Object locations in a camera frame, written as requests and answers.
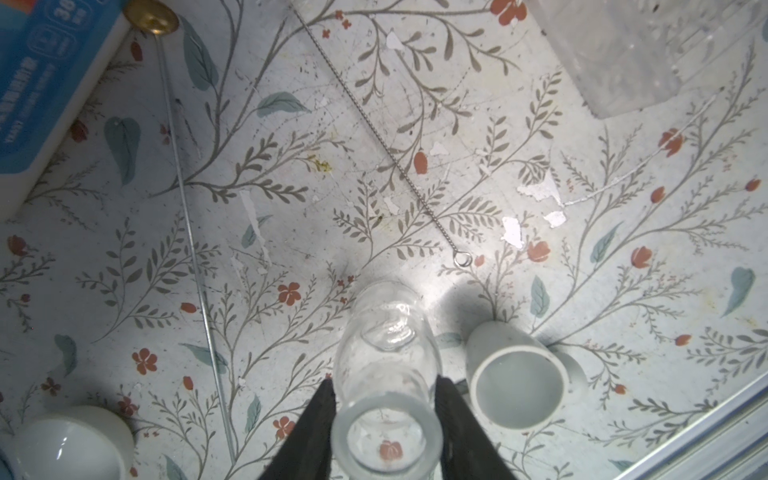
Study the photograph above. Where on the wire test tube brush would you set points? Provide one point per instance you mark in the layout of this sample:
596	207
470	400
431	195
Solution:
461	258

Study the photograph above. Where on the clear plastic test tube rack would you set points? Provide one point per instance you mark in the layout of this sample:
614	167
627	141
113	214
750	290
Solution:
628	55

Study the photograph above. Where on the white porcelain mortar bowl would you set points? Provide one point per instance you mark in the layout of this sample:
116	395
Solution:
80	442

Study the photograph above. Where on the clear glass bottle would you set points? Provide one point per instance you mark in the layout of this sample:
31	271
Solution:
384	377

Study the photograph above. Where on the white porcelain crucible cup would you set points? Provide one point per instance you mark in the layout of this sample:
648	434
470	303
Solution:
516	382

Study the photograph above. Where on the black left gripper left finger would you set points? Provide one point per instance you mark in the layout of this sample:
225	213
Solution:
306	452

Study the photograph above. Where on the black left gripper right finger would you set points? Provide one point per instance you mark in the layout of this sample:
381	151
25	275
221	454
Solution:
467	452

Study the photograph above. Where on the white plastic storage bin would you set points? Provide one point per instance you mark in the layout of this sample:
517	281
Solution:
53	52

